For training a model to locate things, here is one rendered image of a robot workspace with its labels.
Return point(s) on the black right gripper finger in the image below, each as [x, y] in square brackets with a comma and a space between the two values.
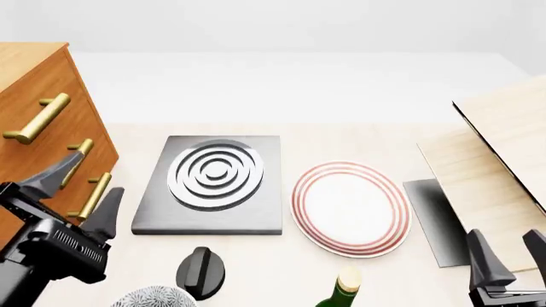
[484, 265]
[538, 252]

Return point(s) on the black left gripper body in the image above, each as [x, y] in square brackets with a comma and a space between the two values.
[64, 249]

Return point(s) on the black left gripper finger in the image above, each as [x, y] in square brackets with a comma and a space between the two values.
[104, 220]
[49, 180]

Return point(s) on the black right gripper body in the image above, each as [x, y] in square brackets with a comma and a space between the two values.
[503, 299]

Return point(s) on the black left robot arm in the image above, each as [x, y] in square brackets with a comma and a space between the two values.
[17, 281]

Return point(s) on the wooden cabinet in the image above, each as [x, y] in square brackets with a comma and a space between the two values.
[25, 64]

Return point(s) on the flat black stove plate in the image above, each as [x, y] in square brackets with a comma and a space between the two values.
[153, 211]

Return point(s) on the black microwave oven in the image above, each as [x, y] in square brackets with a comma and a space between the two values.
[490, 179]

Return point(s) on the patterned grey bowl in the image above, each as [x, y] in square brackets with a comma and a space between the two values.
[153, 297]

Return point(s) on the round black stove knob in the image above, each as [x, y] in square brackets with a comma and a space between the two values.
[200, 272]

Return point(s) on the green glass bottle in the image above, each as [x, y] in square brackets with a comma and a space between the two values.
[341, 295]

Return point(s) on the white plate with red rings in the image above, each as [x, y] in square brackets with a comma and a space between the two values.
[350, 208]

